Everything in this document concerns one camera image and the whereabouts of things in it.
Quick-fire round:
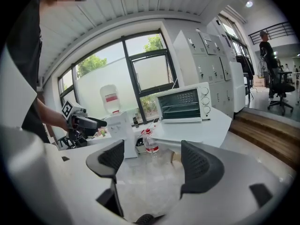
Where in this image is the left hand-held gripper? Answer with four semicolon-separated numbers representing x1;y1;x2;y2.
61;99;108;148

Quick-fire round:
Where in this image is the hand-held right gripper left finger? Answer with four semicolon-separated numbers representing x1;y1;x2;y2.
85;139;125;218

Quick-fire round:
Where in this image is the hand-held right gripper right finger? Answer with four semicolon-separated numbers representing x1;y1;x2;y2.
180;139;225;200

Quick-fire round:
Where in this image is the person's left forearm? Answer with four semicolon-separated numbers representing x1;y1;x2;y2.
36;97;69;132

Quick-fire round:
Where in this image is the white toaster oven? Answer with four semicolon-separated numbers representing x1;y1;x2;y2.
155;82;212;123

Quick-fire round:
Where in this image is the white water dispenser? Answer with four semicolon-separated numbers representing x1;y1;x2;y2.
103;110;139;159

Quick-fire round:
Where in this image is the white table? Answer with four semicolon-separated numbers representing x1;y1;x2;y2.
150;106;233;149

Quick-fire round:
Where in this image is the clear water jug red label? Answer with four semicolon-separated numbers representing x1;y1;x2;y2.
99;84;122;115

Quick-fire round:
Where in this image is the large clear bottle red cap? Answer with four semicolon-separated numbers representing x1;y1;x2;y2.
141;128;160;158

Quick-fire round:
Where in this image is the wooden step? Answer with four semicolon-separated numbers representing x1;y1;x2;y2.
228;111;300;172

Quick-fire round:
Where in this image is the white low cabinet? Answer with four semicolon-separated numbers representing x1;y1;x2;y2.
231;61;247;113

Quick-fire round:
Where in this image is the person's black shirt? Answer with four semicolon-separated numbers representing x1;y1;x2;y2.
6;0;51;144

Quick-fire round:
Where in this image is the grey locker cabinet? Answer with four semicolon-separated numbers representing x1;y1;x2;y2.
172;29;235;120

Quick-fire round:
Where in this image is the black office chair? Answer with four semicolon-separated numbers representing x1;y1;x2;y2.
267;71;296;116

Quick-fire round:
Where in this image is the black railing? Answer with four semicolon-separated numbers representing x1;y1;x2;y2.
247;21;296;46

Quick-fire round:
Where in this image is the black window frame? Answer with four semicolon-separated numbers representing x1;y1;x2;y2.
57;28;180;125

